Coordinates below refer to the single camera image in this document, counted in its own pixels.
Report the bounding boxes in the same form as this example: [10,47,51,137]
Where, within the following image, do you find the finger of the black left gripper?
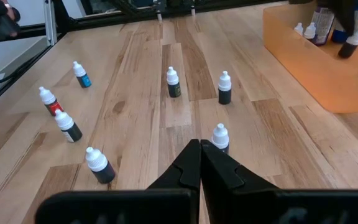
[334,0,358,35]

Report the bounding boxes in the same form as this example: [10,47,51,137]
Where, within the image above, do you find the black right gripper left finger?
[35,139,202,224]

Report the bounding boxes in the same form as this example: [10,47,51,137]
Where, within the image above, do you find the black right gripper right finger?
[200,139,358,224]

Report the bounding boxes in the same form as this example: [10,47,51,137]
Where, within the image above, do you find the large bottle purple tip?
[310,0,336,47]

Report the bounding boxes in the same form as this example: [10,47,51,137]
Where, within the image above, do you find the small dropper bottle purple label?
[337,26,358,59]

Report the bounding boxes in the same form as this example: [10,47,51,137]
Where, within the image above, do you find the small dropper bottle dark liquid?
[211,123,230,155]
[85,146,116,185]

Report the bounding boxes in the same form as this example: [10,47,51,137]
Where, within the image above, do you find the small dropper bottle orange label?
[303,22,318,40]

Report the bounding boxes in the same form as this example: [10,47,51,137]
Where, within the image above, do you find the small dropper bottle dark label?
[293,22,305,37]

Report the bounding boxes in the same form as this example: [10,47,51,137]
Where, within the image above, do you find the small dropper bottle black label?
[218,70,232,105]

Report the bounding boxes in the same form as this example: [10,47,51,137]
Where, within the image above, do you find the small dropper bottle olive label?
[166,65,181,98]

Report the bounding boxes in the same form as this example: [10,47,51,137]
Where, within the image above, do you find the yellow-label dropper bottle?
[53,108,83,143]

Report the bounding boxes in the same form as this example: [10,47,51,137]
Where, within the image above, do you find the small dropper bottle blue label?
[72,60,92,89]

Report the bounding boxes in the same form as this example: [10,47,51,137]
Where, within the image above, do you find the small dropper bottle red label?
[38,86,65,117]

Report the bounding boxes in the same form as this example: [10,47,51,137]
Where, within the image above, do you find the translucent orange plastic bin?
[262,1,358,114]

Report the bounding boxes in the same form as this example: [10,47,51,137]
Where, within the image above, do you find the person's hand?
[0,1,21,22]

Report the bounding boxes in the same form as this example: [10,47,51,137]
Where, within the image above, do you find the silver metal bracket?
[44,0,58,47]

